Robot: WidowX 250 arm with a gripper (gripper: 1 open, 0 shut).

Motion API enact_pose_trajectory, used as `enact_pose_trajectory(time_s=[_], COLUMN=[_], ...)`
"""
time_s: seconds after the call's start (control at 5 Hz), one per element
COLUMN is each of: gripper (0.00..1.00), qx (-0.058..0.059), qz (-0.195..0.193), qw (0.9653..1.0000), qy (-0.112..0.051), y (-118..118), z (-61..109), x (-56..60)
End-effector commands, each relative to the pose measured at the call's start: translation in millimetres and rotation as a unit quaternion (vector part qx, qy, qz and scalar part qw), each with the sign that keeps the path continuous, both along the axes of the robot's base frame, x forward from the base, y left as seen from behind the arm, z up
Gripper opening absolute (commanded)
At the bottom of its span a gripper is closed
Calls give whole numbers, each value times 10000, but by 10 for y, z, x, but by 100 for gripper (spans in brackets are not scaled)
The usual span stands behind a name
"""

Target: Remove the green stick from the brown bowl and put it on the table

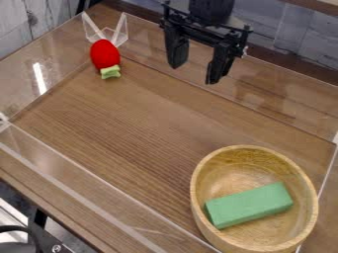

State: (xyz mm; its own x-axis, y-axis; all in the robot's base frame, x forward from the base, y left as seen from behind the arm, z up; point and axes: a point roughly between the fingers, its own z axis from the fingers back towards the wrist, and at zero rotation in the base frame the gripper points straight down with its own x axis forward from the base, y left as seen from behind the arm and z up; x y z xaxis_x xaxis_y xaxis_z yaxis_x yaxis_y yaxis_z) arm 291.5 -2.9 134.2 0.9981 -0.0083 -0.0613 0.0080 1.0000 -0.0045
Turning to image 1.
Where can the clear acrylic corner bracket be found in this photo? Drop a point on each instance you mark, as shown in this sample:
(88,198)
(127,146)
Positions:
(116,35)

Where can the brown wooden bowl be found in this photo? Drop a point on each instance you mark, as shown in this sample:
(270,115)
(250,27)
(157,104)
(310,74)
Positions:
(239,168)

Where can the black table leg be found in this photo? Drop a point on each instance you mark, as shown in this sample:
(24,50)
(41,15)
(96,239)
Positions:
(40,218)

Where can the green rectangular block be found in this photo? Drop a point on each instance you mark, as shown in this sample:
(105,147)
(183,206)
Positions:
(248,205)

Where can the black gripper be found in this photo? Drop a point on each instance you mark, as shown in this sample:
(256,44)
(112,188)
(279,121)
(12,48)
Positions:
(204,21)

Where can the red plush strawberry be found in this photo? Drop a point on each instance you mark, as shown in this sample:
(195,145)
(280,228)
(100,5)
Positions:
(105,59)

